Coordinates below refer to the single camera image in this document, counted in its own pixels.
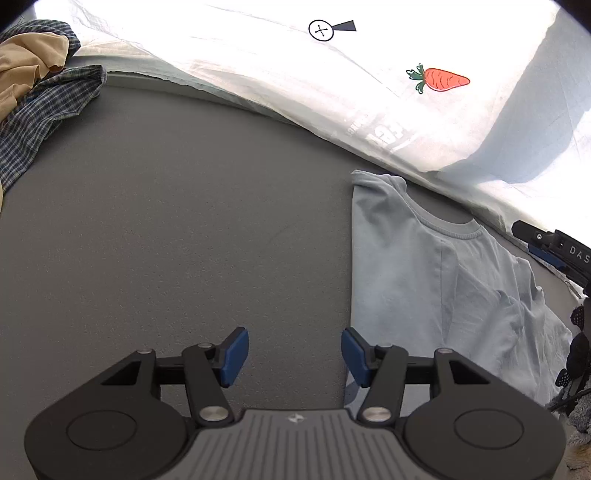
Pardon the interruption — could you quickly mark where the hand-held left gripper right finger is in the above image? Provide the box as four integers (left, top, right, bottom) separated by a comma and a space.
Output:
341, 327, 493, 425

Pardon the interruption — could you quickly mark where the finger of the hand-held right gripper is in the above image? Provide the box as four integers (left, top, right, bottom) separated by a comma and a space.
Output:
512, 220, 556, 246
528, 244, 567, 270

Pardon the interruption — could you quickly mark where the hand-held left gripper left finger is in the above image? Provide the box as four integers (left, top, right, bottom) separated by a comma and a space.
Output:
99, 327, 250, 428

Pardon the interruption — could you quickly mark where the light blue t-shirt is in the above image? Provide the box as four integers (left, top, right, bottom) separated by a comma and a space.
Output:
344, 169, 576, 412

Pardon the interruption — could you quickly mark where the black mesh cloth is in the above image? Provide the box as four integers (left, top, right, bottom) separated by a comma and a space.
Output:
547, 304, 591, 412

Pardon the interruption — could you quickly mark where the fuzzy tan grey clothing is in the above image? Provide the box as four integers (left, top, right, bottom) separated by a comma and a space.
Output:
561, 401, 591, 480

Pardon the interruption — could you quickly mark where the printed white sheet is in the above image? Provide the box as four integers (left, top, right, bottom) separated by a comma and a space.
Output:
69, 0, 591, 298

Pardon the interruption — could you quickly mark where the plaid shirt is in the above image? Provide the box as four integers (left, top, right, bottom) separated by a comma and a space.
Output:
0, 18, 108, 195

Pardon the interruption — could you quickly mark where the tan garment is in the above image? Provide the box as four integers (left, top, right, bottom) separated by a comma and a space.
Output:
0, 31, 71, 214

